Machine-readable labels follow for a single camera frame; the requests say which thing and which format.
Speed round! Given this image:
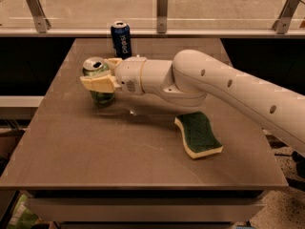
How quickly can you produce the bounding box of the blue Pepsi can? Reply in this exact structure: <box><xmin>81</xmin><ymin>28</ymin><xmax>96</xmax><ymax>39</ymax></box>
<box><xmin>111</xmin><ymin>21</ymin><xmax>132</xmax><ymax>59</ymax></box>

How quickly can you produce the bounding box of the green and yellow sponge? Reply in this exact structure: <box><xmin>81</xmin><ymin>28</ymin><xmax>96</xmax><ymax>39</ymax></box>
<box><xmin>174</xmin><ymin>112</ymin><xmax>223</xmax><ymax>159</ymax></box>

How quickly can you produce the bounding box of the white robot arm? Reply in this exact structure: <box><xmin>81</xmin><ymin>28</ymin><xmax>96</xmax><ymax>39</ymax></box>
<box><xmin>80</xmin><ymin>50</ymin><xmax>305</xmax><ymax>155</ymax></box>

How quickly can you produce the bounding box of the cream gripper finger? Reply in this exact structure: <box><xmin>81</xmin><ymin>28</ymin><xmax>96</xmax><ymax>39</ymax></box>
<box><xmin>104</xmin><ymin>58</ymin><xmax>123</xmax><ymax>71</ymax></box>
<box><xmin>80</xmin><ymin>74</ymin><xmax>121</xmax><ymax>94</ymax></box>

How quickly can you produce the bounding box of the left metal railing bracket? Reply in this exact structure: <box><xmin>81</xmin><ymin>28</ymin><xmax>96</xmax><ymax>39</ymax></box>
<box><xmin>26</xmin><ymin>0</ymin><xmax>51</xmax><ymax>33</ymax></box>

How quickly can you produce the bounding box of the middle metal railing bracket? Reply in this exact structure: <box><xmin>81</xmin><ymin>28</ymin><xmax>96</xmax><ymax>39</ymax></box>
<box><xmin>156</xmin><ymin>0</ymin><xmax>168</xmax><ymax>33</ymax></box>

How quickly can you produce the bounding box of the white table drawer front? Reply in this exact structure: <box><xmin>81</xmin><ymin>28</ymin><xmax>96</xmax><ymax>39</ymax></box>
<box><xmin>26</xmin><ymin>198</ymin><xmax>264</xmax><ymax>222</ymax></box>

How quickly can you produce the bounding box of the glass railing panel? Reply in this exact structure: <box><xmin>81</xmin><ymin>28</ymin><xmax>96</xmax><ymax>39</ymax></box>
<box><xmin>0</xmin><ymin>0</ymin><xmax>305</xmax><ymax>31</ymax></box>

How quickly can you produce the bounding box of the green and white floor item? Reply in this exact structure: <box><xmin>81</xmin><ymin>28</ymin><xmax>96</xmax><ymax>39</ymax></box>
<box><xmin>6</xmin><ymin>195</ymin><xmax>38</xmax><ymax>229</ymax></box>

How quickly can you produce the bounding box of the right metal railing bracket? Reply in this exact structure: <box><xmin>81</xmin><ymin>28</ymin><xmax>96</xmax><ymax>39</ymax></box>
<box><xmin>272</xmin><ymin>0</ymin><xmax>301</xmax><ymax>34</ymax></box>

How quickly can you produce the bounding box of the metal railing bracket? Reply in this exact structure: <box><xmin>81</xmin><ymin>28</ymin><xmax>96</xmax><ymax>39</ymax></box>
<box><xmin>26</xmin><ymin>0</ymin><xmax>51</xmax><ymax>33</ymax></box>
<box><xmin>156</xmin><ymin>0</ymin><xmax>168</xmax><ymax>33</ymax></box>
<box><xmin>272</xmin><ymin>0</ymin><xmax>301</xmax><ymax>34</ymax></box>

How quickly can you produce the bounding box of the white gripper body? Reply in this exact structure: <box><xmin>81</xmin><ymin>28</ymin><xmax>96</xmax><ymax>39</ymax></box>
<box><xmin>115</xmin><ymin>57</ymin><xmax>147</xmax><ymax>95</ymax></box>

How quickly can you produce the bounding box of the black cable on floor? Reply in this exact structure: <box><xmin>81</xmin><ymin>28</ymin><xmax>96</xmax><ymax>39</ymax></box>
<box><xmin>274</xmin><ymin>138</ymin><xmax>305</xmax><ymax>192</ymax></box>

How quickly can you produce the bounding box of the green soda can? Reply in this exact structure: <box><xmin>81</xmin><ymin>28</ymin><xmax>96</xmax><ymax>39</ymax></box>
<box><xmin>82</xmin><ymin>56</ymin><xmax>114</xmax><ymax>106</ymax></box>

